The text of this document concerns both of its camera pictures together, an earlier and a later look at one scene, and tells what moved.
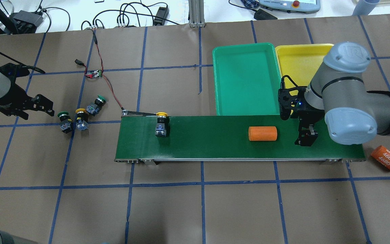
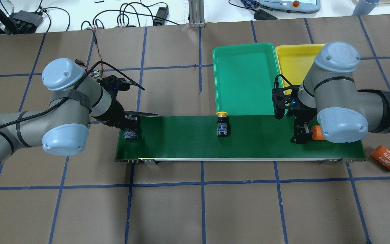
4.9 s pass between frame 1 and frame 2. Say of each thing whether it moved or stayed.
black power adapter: stayed
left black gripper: moved
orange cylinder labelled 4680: stayed
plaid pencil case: stayed
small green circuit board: stayed
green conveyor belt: stayed
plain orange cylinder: moved
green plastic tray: stayed
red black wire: stayed
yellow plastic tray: stayed
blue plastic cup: stayed
